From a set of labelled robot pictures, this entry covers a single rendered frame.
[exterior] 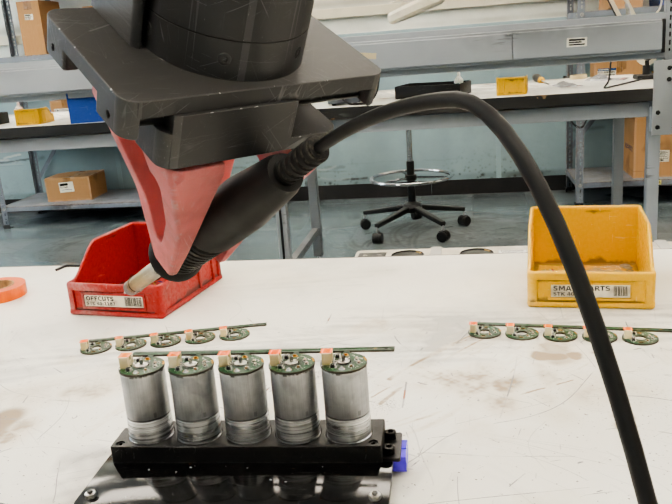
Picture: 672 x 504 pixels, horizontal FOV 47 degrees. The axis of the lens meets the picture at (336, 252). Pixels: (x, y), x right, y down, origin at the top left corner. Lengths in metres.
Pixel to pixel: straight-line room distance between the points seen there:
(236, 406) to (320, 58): 0.21
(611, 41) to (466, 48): 0.45
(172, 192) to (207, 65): 0.04
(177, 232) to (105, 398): 0.29
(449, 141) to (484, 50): 2.21
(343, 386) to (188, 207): 0.16
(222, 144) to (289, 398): 0.19
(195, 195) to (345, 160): 4.58
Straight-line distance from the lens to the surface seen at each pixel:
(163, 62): 0.26
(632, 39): 2.66
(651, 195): 2.79
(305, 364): 0.41
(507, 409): 0.50
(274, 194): 0.26
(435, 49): 2.61
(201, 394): 0.43
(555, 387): 0.52
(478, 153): 4.78
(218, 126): 0.25
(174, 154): 0.25
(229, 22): 0.25
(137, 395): 0.44
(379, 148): 4.80
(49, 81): 2.99
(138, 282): 0.39
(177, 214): 0.28
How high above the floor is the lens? 0.98
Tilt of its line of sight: 15 degrees down
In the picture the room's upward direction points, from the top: 4 degrees counter-clockwise
